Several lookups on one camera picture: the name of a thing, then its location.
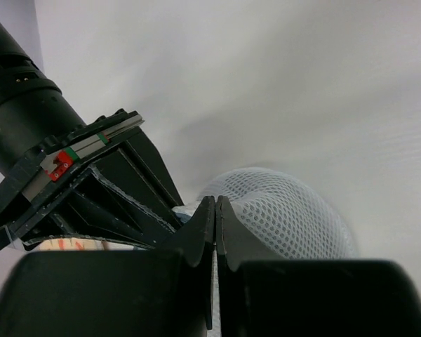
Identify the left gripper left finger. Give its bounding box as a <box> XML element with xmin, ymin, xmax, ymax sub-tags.
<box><xmin>0</xmin><ymin>197</ymin><xmax>215</xmax><ymax>336</ymax></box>

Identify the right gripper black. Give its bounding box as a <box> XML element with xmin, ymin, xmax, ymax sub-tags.
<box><xmin>0</xmin><ymin>109</ymin><xmax>183</xmax><ymax>250</ymax></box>

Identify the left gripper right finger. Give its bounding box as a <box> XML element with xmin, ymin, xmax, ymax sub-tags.
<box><xmin>215</xmin><ymin>197</ymin><xmax>421</xmax><ymax>336</ymax></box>

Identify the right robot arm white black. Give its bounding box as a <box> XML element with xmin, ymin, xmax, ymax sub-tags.
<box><xmin>0</xmin><ymin>23</ymin><xmax>182</xmax><ymax>251</ymax></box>

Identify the floral patterned laundry bag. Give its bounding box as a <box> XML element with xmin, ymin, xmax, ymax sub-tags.
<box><xmin>37</xmin><ymin>238</ymin><xmax>134</xmax><ymax>251</ymax></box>

